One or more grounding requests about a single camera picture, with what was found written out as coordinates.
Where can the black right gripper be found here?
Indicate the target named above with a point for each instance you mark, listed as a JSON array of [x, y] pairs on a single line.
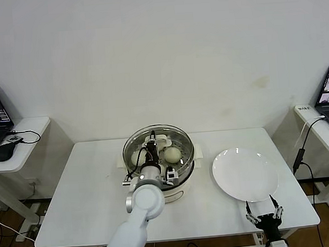
[[269, 223]]

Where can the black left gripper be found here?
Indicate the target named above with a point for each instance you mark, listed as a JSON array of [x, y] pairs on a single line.
[[152, 154]]

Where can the round glass pot lid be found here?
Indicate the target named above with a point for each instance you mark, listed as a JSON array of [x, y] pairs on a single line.
[[164, 141]]

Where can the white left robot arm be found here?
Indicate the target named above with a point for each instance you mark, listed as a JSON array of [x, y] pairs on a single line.
[[144, 201]]

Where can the perforated steel steamer basket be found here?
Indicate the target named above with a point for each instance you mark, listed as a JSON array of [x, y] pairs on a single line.
[[186, 171]]

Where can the round white plate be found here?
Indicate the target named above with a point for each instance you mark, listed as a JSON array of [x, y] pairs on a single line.
[[241, 174]]

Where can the large white table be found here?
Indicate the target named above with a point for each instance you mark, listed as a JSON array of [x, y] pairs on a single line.
[[99, 162]]

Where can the cream electric cooking pot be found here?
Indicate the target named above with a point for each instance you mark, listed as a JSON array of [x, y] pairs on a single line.
[[180, 194]]

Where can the black computer mouse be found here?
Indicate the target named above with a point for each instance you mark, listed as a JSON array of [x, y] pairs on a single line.
[[4, 152]]

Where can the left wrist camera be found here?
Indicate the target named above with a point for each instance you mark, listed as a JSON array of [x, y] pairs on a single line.
[[171, 176]]

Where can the white wall socket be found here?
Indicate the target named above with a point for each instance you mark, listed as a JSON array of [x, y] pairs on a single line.
[[36, 182]]

